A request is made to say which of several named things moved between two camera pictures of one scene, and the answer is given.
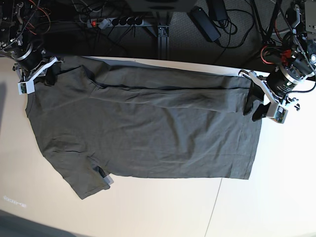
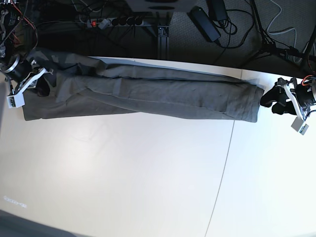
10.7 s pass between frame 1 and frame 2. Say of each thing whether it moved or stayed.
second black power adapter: stayed
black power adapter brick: stayed
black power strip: stayed
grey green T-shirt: moved
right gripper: moved
